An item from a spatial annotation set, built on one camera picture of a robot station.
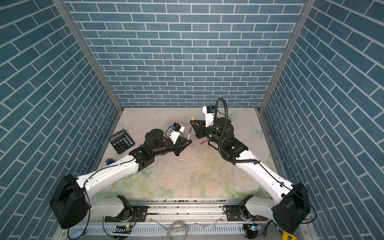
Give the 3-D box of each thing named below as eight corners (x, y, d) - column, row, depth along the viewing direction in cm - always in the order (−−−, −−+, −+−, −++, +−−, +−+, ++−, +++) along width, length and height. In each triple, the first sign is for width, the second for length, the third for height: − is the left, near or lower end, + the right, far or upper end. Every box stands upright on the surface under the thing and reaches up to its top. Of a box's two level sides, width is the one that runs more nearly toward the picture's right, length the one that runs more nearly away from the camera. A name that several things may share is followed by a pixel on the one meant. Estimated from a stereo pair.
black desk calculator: (109, 141, 104) (107, 138, 101) (125, 131, 109) (123, 128, 107) (119, 154, 97) (117, 152, 94) (135, 143, 103) (134, 141, 100)
